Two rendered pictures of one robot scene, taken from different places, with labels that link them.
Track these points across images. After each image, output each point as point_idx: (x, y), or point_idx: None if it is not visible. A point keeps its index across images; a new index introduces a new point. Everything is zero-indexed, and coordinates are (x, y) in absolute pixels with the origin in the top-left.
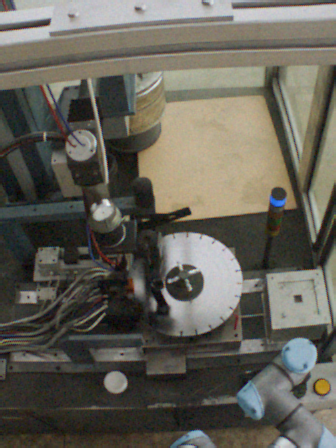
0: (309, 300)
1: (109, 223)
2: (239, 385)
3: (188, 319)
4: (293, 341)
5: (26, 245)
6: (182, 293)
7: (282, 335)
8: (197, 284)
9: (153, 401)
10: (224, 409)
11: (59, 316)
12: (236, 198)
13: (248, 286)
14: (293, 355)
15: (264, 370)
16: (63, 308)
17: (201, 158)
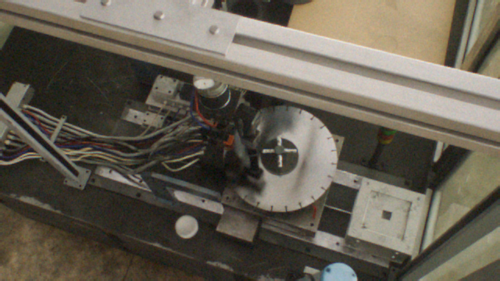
0: (398, 222)
1: (212, 90)
2: (285, 280)
3: (269, 193)
4: (337, 265)
5: (148, 66)
6: (273, 166)
7: (358, 243)
8: (290, 162)
9: (214, 258)
10: None
11: (155, 147)
12: None
13: (347, 179)
14: (331, 279)
15: (301, 280)
16: (161, 141)
17: (355, 32)
